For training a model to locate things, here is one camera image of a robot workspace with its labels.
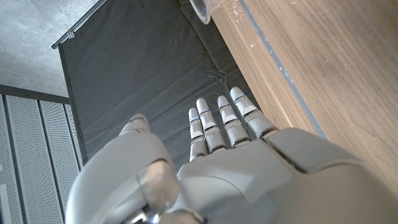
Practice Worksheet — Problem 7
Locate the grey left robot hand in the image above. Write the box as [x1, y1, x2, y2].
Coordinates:
[65, 86, 398, 224]

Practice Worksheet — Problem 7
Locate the clear plastic cup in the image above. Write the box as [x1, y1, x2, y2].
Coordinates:
[188, 0, 223, 25]

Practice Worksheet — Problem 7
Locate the grey tape rectangle outline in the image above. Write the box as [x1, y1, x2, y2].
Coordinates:
[238, 0, 329, 140]

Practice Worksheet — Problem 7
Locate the black backdrop curtain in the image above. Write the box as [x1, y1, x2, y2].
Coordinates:
[51, 0, 259, 162]

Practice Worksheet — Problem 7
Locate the black backdrop stand pole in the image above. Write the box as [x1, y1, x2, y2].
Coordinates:
[51, 0, 108, 50]

